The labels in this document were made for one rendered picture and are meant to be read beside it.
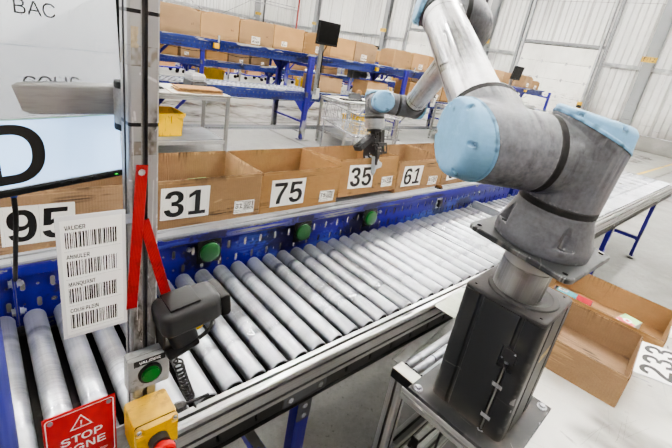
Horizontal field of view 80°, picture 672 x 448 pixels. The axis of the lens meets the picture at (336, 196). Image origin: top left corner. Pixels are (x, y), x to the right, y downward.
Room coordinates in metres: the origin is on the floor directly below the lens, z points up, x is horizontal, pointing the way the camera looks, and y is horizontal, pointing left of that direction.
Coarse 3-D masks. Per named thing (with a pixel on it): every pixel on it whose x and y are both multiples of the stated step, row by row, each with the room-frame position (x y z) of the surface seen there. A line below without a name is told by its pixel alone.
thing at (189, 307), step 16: (192, 288) 0.58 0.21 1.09; (208, 288) 0.58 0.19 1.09; (224, 288) 0.59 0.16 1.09; (160, 304) 0.53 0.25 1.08; (176, 304) 0.53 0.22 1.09; (192, 304) 0.54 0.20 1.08; (208, 304) 0.55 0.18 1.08; (224, 304) 0.57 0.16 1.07; (160, 320) 0.51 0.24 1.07; (176, 320) 0.51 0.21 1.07; (192, 320) 0.53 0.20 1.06; (208, 320) 0.55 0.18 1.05; (176, 336) 0.53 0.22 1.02; (192, 336) 0.55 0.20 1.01; (176, 352) 0.53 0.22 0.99
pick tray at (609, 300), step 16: (576, 288) 1.45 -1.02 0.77; (592, 288) 1.42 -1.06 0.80; (608, 288) 1.38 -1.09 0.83; (592, 304) 1.36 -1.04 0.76; (608, 304) 1.37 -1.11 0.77; (624, 304) 1.34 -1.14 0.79; (640, 304) 1.31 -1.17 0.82; (656, 304) 1.28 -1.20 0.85; (640, 320) 1.30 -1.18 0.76; (656, 320) 1.27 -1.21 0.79; (656, 336) 1.21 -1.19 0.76
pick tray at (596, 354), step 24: (576, 312) 1.17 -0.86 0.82; (576, 336) 1.13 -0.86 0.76; (600, 336) 1.12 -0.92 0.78; (624, 336) 1.08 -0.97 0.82; (552, 360) 0.95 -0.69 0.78; (576, 360) 0.92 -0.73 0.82; (600, 360) 1.03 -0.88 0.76; (624, 360) 1.05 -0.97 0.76; (576, 384) 0.91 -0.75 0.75; (600, 384) 0.88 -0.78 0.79; (624, 384) 0.85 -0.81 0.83
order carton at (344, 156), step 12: (324, 156) 1.74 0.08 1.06; (336, 156) 2.03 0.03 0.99; (348, 156) 2.09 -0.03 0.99; (360, 156) 2.12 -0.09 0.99; (372, 156) 2.06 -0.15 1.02; (384, 156) 2.00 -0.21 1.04; (396, 156) 1.92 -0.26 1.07; (348, 168) 1.69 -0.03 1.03; (384, 168) 1.86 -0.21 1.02; (396, 168) 1.92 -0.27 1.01; (372, 180) 1.80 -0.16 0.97; (348, 192) 1.70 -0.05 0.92; (360, 192) 1.75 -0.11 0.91
